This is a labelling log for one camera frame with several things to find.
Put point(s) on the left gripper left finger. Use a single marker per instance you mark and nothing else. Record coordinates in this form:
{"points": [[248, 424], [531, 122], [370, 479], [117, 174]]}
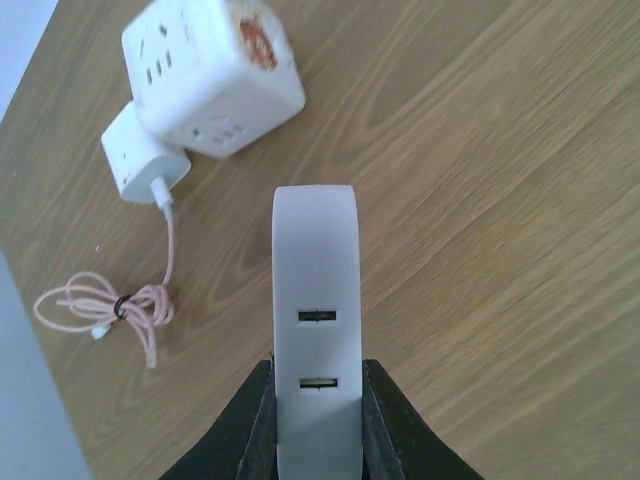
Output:
{"points": [[241, 443]]}

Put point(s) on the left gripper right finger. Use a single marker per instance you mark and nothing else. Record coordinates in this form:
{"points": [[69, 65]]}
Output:
{"points": [[397, 442]]}

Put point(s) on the pink round power socket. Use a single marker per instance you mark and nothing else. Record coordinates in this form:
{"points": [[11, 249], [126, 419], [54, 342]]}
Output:
{"points": [[317, 332]]}

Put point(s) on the white usb charger plug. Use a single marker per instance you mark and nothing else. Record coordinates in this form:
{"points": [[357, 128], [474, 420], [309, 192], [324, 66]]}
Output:
{"points": [[144, 168]]}

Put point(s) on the white cube socket tiger sticker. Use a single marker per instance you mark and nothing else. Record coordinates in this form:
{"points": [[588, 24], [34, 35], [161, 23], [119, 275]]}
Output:
{"points": [[211, 76]]}

